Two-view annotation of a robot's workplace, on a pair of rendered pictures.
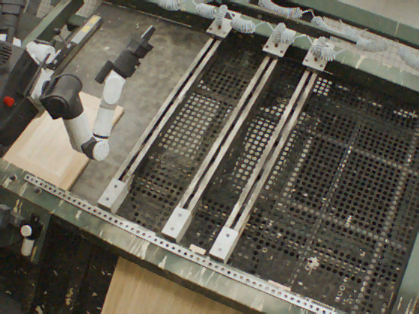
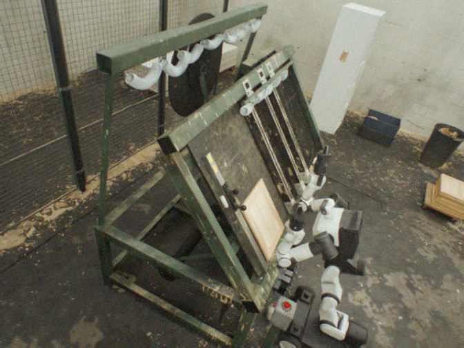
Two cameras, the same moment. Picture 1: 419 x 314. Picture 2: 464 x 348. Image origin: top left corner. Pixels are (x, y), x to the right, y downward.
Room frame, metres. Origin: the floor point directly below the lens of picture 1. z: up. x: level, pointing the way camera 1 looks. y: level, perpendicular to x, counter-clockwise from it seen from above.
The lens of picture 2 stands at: (2.62, 2.37, 2.80)
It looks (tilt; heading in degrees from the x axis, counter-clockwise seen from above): 38 degrees down; 272
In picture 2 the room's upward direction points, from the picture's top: 11 degrees clockwise
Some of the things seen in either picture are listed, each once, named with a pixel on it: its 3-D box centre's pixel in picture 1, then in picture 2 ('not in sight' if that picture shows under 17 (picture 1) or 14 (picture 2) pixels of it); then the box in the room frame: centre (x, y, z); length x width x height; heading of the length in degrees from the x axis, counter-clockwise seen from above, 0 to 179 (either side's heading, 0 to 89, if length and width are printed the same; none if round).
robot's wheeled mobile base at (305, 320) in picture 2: not in sight; (326, 326); (1.63, 0.86, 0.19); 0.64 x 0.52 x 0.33; 164
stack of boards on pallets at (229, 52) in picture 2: not in sight; (186, 64); (4.30, -4.03, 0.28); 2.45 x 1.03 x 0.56; 69
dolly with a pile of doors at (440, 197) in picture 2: not in sight; (446, 196); (-0.29, -1.48, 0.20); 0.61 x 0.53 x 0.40; 69
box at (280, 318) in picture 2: not in sight; (283, 313); (2.17, 1.22, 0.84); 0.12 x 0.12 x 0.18; 74
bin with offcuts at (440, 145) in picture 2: not in sight; (440, 146); (-0.58, -2.76, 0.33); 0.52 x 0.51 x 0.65; 69
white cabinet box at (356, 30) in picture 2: not in sight; (341, 72); (1.36, -3.31, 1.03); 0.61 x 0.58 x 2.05; 69
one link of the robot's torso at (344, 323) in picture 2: not in sight; (333, 322); (1.60, 0.87, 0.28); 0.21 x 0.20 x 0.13; 164
